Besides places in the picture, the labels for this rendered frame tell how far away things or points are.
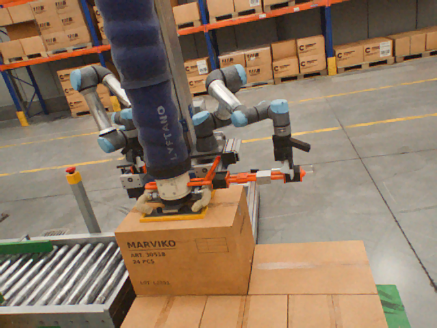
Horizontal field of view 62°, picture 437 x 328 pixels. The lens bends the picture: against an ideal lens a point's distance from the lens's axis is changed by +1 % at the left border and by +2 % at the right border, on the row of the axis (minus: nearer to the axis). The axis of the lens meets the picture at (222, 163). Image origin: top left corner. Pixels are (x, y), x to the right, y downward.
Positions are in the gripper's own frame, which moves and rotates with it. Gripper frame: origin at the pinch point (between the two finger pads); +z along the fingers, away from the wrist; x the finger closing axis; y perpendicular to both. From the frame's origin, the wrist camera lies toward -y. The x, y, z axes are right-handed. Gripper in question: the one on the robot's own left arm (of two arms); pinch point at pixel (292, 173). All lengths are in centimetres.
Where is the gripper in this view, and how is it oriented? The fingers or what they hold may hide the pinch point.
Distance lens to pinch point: 172.3
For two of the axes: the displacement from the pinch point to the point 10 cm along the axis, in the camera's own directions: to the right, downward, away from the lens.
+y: -9.6, 1.0, 2.5
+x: -1.9, 4.2, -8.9
